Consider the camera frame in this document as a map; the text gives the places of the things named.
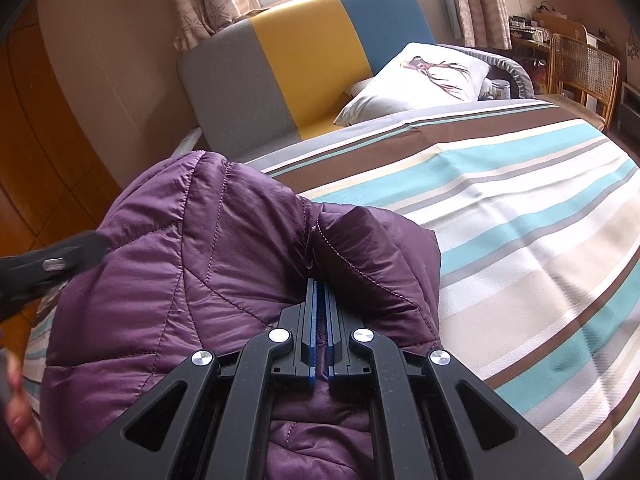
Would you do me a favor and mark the grey yellow blue sofa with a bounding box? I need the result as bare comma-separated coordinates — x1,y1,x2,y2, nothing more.
177,0,536,163

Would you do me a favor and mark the white printed pillow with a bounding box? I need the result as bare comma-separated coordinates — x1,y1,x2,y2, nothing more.
334,42,493,127

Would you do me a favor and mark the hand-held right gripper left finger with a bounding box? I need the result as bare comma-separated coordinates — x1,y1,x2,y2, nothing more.
56,279,321,480

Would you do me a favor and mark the cluttered wooden desk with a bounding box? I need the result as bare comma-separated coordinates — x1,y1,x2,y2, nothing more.
507,5,621,68

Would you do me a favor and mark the person's left hand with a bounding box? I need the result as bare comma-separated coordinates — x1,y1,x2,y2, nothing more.
0,350,51,476

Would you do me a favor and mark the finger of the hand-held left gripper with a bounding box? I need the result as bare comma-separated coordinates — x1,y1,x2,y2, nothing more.
0,230,110,322

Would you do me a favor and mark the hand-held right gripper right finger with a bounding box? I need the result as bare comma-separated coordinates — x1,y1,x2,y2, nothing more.
324,282,583,480

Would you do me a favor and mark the rattan chair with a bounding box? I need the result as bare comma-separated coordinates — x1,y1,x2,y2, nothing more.
535,32,621,133

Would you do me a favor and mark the striped bed sheet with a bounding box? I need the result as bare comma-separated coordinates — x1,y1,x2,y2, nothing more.
22,97,640,476

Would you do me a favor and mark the purple puffer jacket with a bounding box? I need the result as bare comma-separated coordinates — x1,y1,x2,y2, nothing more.
40,151,442,480

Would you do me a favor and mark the beige patterned curtain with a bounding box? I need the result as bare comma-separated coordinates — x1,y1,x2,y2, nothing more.
162,0,261,51
442,0,513,51

